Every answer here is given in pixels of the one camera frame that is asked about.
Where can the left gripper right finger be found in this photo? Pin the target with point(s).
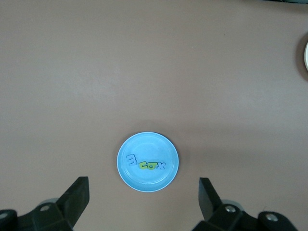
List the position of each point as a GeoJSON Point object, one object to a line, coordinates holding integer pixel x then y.
{"type": "Point", "coordinates": [210, 204]}

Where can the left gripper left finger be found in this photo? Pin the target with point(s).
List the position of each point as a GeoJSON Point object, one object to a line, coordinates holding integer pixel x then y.
{"type": "Point", "coordinates": [74, 204]}

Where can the blue foam letter x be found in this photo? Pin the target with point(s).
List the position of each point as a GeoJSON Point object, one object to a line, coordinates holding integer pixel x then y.
{"type": "Point", "coordinates": [161, 165]}

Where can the green foam letter b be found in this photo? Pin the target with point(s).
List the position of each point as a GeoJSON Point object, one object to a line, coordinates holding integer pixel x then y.
{"type": "Point", "coordinates": [151, 169]}

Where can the blue foam letter m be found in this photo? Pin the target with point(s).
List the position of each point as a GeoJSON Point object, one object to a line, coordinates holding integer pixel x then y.
{"type": "Point", "coordinates": [134, 160]}

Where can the green foam letter u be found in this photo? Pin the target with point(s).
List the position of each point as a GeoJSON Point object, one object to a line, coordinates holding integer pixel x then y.
{"type": "Point", "coordinates": [140, 166]}

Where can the blue plate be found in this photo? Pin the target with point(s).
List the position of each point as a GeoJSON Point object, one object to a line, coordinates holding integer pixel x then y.
{"type": "Point", "coordinates": [149, 146]}

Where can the brown table cover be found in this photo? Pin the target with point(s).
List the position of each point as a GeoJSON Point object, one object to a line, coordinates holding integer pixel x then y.
{"type": "Point", "coordinates": [96, 72]}

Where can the beige plate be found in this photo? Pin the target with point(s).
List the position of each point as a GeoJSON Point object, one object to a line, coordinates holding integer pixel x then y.
{"type": "Point", "coordinates": [306, 56]}

